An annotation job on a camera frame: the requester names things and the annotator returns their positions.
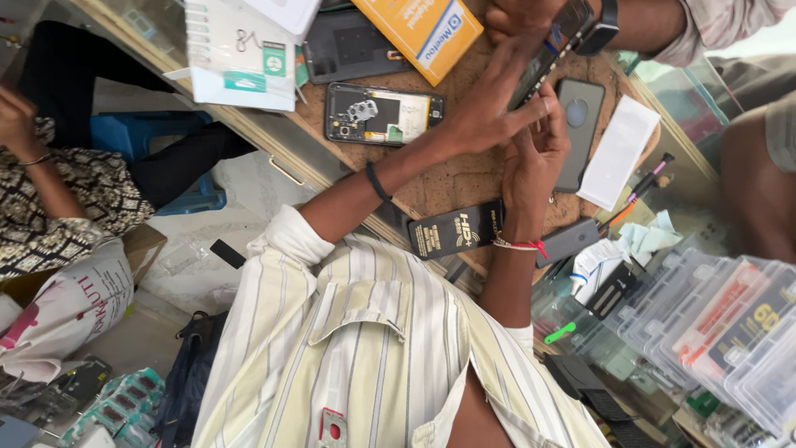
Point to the blue plastic stool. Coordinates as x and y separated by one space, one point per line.
161 155

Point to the dark blue bag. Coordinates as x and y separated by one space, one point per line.
190 379

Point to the opened smartphone without back cover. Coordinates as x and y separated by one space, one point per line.
382 115

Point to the white paper strip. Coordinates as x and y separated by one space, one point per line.
619 152

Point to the person's left hand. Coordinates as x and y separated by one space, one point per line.
482 112

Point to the brown cork work mat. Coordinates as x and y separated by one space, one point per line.
457 180

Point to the dark grey power bank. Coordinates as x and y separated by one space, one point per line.
567 242

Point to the heap of green packets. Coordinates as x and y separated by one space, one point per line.
118 407

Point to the grey phone case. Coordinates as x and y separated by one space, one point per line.
581 124

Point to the person's right hand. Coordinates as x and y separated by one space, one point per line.
532 177

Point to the white flat box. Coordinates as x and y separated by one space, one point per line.
286 12

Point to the green plastic pry tool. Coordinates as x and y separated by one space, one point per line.
559 333

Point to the black packet with gold print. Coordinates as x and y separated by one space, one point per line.
457 229

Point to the red and silver clip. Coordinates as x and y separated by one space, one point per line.
333 429

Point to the black phone back cover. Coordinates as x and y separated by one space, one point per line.
348 46

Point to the white printed cloth bag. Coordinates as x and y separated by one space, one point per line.
68 311

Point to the black wristband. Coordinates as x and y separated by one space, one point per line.
377 183

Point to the person's right fingers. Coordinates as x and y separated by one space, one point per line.
553 124

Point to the stack of white boxes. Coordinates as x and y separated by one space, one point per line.
239 62

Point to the black smartphone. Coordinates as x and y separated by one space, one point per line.
556 46

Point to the crumpled pale tissue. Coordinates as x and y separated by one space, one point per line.
650 235

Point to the white glue tube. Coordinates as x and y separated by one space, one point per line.
594 261

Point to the black perforated card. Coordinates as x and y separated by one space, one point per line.
612 293

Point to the small black flat object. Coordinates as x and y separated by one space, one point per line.
227 254

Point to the striped cream shirt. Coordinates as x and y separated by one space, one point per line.
360 348

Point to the black smartwatch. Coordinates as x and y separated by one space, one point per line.
600 28

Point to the brown cardboard box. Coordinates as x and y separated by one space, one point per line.
144 249

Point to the orange cardboard box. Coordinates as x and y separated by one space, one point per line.
423 34

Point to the stack of clear plastic organizers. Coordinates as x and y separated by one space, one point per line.
721 330

